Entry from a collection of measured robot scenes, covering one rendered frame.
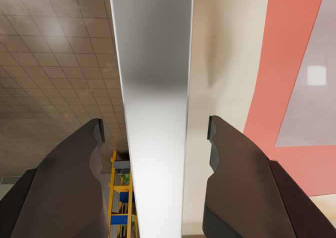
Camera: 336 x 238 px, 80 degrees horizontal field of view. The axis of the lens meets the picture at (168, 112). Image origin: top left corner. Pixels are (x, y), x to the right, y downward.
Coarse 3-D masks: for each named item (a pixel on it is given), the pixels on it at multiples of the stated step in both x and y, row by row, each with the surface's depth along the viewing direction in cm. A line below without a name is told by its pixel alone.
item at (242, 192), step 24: (216, 120) 12; (216, 144) 10; (240, 144) 10; (216, 168) 8; (240, 168) 8; (264, 168) 8; (216, 192) 7; (240, 192) 7; (264, 192) 7; (216, 216) 6; (240, 216) 6; (264, 216) 6
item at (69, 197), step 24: (96, 120) 12; (72, 144) 10; (96, 144) 10; (48, 168) 8; (72, 168) 8; (96, 168) 10; (48, 192) 7; (72, 192) 7; (96, 192) 7; (24, 216) 6; (48, 216) 6; (72, 216) 6; (96, 216) 6
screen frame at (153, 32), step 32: (128, 0) 9; (160, 0) 9; (192, 0) 9; (128, 32) 10; (160, 32) 10; (128, 64) 10; (160, 64) 10; (128, 96) 11; (160, 96) 11; (128, 128) 12; (160, 128) 12; (160, 160) 14; (160, 192) 15; (160, 224) 17
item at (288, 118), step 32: (288, 0) 12; (320, 0) 12; (288, 32) 13; (320, 32) 13; (288, 64) 14; (320, 64) 14; (256, 96) 15; (288, 96) 16; (320, 96) 16; (256, 128) 17; (288, 128) 17; (320, 128) 17; (288, 160) 19; (320, 160) 19; (320, 192) 21
